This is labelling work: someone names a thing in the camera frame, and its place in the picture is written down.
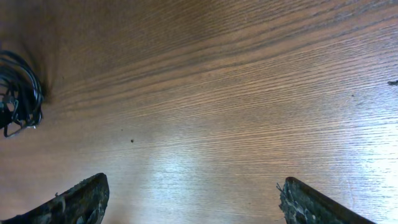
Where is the black cable bundle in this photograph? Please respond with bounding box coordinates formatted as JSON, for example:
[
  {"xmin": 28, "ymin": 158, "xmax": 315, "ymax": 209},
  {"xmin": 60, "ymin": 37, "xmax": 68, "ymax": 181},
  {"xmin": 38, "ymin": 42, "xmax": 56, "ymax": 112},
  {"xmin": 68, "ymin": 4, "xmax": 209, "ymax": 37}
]
[{"xmin": 0, "ymin": 50, "xmax": 45, "ymax": 138}]

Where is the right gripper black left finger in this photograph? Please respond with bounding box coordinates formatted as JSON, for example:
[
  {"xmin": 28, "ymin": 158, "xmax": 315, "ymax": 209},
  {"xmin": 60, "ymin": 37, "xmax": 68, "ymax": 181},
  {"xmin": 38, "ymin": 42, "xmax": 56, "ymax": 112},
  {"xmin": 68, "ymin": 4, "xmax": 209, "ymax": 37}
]
[{"xmin": 1, "ymin": 173, "xmax": 109, "ymax": 224}]

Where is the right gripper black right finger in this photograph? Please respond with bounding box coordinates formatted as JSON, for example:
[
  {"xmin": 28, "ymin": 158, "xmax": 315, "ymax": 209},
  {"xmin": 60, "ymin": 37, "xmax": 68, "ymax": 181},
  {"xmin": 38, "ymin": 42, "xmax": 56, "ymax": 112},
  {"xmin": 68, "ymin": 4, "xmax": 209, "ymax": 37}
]
[{"xmin": 276, "ymin": 177, "xmax": 374, "ymax": 224}]

